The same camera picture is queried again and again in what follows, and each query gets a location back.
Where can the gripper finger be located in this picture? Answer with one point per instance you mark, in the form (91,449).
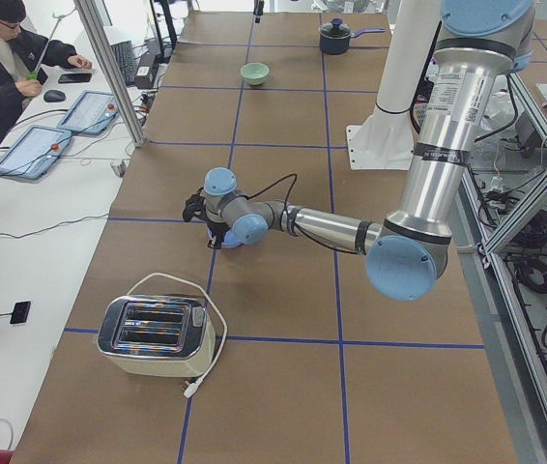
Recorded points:
(258,10)

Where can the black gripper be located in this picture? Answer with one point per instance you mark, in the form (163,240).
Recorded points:
(215,228)

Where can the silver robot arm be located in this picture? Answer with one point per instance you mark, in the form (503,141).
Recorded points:
(407,253)

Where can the green bowl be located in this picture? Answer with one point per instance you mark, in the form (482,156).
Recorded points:
(255,73)

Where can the cream toaster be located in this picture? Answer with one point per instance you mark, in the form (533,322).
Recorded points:
(164,336)

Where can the small metal cup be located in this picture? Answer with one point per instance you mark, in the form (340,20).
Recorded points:
(118,167)

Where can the black keyboard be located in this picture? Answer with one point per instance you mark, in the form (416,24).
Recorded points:
(123,53)

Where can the upper blue teach pendant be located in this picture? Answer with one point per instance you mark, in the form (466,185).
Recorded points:
(91,114)

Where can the blue teach pendant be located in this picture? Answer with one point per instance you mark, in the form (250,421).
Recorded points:
(91,114)
(34,152)

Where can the lower blue teach pendant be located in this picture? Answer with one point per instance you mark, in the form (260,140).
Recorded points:
(34,152)

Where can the black smartphone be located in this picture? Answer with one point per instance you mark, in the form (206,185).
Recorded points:
(75,77)

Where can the small black puck device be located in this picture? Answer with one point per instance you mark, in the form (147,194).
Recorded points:
(20,313)

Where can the black computer mouse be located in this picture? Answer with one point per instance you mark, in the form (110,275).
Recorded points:
(54,96)

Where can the aluminium frame post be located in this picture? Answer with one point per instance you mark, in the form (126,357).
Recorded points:
(94,29)

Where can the white camera pedestal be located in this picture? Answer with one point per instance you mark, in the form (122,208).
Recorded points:
(385,139)

